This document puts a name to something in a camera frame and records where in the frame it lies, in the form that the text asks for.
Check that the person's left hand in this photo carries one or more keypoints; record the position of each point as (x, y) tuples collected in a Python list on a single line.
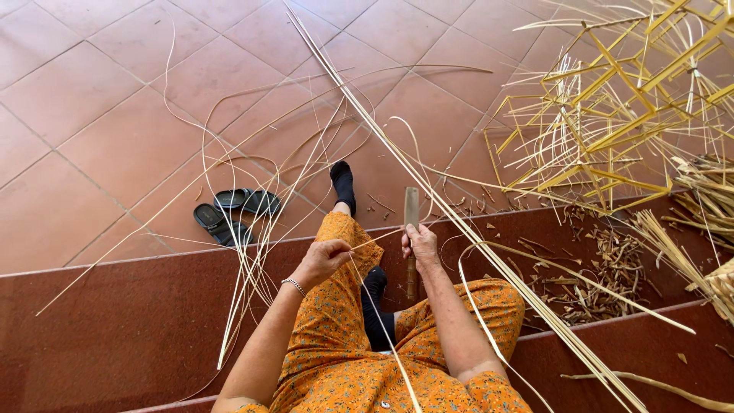
[(318, 264)]

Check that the black rubber sandal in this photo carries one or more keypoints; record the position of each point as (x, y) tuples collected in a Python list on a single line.
[(249, 202), (221, 225)]

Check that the bundle of pale bamboo sticks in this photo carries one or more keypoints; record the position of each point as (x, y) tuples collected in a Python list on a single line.
[(668, 246)]

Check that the curved thick bamboo strip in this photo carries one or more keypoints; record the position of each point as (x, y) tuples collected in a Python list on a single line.
[(659, 385)]

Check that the thin pale bamboo strip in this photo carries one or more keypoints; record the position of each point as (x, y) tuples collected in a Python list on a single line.
[(375, 240)]

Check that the bundle of dark bamboo sticks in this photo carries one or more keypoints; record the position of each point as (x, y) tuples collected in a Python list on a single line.
[(708, 189)]

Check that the black sock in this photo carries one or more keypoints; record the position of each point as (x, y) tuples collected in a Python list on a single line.
[(344, 183), (375, 312)]

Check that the orange floral clothing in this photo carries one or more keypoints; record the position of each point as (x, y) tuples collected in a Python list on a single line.
[(332, 355)]

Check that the heap of loose thin strips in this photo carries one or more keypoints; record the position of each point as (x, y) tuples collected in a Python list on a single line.
[(247, 269)]

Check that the heap of yellow bamboo frames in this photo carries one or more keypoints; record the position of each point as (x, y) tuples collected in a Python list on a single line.
[(622, 74)]

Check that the bundle of long bamboo strips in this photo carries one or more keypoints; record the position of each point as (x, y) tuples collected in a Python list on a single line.
[(545, 312)]

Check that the person's left fingers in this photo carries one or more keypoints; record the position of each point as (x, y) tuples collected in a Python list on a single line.
[(339, 250)]

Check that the woven bamboo basket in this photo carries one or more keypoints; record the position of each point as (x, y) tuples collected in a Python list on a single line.
[(723, 284)]

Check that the person's right hand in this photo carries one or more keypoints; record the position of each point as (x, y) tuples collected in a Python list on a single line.
[(424, 249)]

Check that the bamboo splitting knife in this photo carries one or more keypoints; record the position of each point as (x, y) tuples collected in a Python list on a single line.
[(411, 206)]

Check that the pile of bamboo shavings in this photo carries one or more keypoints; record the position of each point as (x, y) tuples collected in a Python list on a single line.
[(608, 269)]

